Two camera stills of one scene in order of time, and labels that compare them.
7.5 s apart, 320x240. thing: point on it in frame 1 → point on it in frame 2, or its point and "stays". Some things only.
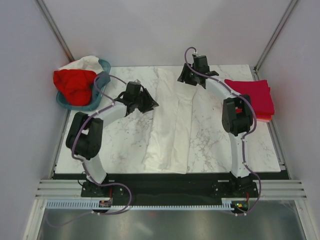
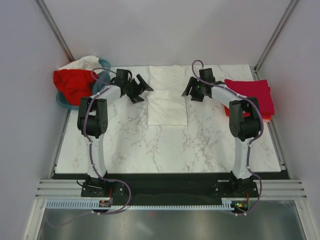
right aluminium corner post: x=255 y=69 stays
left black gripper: x=151 y=104 → x=135 y=98
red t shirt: x=77 y=84 stays
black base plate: x=170 y=187 stays
